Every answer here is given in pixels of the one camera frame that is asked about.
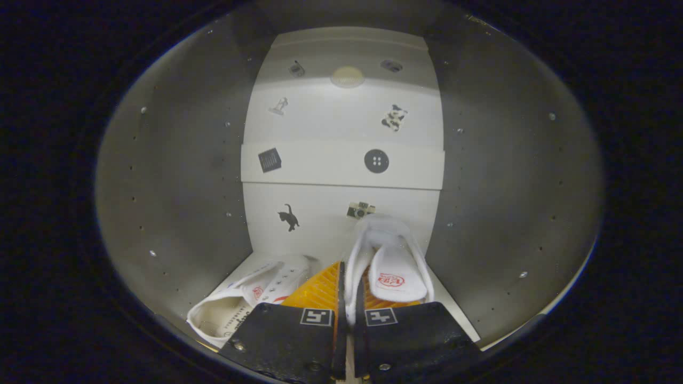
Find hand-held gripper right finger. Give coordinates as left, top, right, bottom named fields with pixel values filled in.
left=353, top=277, right=483, bottom=382

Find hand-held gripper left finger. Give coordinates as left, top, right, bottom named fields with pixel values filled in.
left=220, top=261, right=347, bottom=382

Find white shoe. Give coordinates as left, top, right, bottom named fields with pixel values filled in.
left=187, top=255, right=313, bottom=348
left=344, top=213, right=435, bottom=326

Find grey shoe cabinet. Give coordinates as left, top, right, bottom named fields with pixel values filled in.
left=96, top=11, right=603, bottom=353

